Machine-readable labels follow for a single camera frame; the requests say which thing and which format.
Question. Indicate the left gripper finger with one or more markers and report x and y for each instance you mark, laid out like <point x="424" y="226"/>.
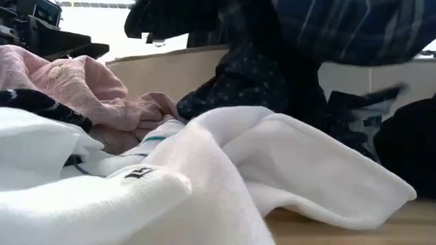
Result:
<point x="75" y="46"/>

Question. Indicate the pink button shirt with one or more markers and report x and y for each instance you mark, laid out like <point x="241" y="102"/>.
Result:
<point x="85" y="85"/>

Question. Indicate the black striped sock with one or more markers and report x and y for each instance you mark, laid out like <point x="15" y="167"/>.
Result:
<point x="41" y="105"/>

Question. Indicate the beige fabric storage bin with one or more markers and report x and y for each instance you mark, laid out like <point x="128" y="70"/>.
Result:
<point x="163" y="75"/>
<point x="344" y="80"/>

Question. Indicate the plain white sock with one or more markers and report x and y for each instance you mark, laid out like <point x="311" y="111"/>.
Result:
<point x="306" y="163"/>
<point x="34" y="146"/>

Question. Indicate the white teal-striped sock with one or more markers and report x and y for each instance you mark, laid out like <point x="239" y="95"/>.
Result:
<point x="156" y="136"/>

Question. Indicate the white sock black logo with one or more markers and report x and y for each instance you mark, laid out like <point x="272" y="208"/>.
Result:
<point x="102" y="211"/>

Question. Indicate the navy white-dotted shirt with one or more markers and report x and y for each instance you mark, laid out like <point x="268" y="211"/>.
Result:
<point x="245" y="81"/>

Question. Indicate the blue plaid shirt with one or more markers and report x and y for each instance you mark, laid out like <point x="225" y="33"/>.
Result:
<point x="357" y="30"/>

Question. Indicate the black garment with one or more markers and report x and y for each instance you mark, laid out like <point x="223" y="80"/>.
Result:
<point x="408" y="146"/>

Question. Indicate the dark ceiling lamp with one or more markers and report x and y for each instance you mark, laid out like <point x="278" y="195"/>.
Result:
<point x="159" y="43"/>

